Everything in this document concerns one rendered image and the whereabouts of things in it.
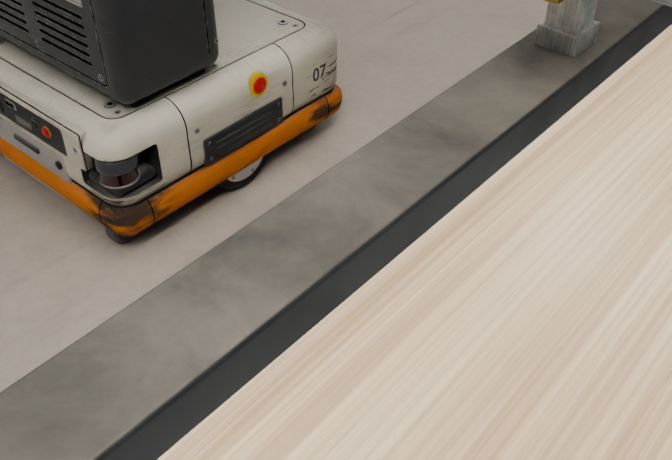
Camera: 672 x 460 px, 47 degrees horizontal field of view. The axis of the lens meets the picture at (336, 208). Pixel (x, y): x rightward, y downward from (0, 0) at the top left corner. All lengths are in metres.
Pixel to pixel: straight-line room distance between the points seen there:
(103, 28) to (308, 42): 0.51
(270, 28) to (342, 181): 1.22
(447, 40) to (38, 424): 2.04
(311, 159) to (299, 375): 1.64
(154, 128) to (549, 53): 0.89
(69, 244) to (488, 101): 1.15
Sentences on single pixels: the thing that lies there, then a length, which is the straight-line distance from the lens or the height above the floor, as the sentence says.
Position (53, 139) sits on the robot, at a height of 0.22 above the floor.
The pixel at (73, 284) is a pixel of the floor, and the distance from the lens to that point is 1.59.
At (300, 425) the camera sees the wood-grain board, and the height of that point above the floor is 0.90.
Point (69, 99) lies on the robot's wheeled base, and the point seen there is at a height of 0.28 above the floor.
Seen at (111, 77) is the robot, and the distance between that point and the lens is 1.47.
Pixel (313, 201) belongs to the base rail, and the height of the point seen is 0.70.
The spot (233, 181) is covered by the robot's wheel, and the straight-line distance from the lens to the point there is 1.71.
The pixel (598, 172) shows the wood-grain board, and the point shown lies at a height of 0.90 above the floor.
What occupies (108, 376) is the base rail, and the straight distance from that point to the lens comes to 0.47.
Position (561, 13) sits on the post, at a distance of 0.79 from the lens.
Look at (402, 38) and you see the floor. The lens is 2.37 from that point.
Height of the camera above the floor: 1.06
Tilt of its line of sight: 39 degrees down
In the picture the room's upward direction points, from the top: straight up
